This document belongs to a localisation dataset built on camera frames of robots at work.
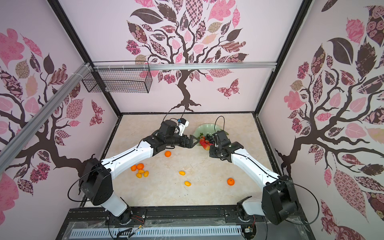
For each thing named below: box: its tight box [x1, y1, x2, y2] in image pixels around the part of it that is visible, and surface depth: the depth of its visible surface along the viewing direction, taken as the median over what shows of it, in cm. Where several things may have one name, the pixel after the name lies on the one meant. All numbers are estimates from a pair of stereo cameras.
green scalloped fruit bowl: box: [193, 123, 229, 140], surface depth 108 cm
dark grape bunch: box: [205, 133, 215, 144], surface depth 101 cm
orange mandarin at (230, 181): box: [227, 178, 235, 186], surface depth 85 cm
